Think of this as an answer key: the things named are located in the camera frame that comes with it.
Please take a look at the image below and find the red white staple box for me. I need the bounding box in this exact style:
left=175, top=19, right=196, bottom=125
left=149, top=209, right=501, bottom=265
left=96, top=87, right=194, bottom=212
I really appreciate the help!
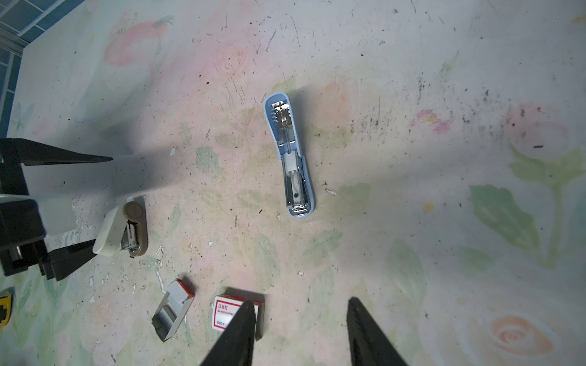
left=212, top=293, right=265, bottom=341

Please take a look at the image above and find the yellow tape measure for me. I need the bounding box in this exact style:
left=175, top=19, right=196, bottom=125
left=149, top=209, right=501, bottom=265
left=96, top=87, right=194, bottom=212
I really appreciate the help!
left=0, top=288, right=14, bottom=329

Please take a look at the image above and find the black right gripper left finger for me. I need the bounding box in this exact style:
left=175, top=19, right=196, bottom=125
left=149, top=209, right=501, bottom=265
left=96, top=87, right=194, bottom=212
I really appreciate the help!
left=201, top=300, right=256, bottom=366

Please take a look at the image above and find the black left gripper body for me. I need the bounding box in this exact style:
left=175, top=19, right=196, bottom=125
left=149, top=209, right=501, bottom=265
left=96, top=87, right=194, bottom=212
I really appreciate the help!
left=1, top=156, right=48, bottom=277

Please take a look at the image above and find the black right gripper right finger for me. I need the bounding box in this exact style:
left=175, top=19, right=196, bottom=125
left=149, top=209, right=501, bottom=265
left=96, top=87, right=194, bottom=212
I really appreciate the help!
left=346, top=297, right=407, bottom=366

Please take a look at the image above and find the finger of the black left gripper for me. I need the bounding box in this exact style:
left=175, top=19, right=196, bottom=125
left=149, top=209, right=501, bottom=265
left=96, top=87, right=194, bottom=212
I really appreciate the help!
left=1, top=138, right=113, bottom=166
left=39, top=239, right=96, bottom=281

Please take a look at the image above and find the light blue stapler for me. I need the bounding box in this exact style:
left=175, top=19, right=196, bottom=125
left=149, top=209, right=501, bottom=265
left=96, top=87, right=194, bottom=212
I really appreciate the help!
left=263, top=92, right=315, bottom=218

